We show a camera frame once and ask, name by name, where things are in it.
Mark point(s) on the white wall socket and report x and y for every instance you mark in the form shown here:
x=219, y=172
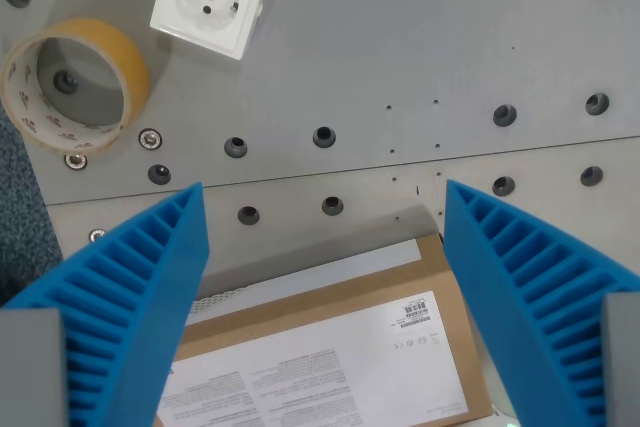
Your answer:
x=210, y=2

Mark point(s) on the white printed box label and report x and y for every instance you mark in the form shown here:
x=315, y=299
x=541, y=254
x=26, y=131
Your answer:
x=320, y=362

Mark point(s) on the brown cardboard box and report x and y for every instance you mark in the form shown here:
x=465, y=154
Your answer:
x=320, y=307

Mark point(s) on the silver hex socket screw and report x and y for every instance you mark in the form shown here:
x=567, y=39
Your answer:
x=96, y=234
x=75, y=161
x=149, y=138

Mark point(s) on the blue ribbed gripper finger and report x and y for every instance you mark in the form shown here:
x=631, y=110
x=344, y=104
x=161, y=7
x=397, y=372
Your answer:
x=505, y=297
x=150, y=297

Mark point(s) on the grey table hole bushing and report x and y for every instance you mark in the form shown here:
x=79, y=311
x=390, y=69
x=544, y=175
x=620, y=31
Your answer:
x=597, y=103
x=504, y=115
x=503, y=186
x=591, y=175

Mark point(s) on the brown packing tape roll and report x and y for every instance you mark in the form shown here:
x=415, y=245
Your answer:
x=134, y=62

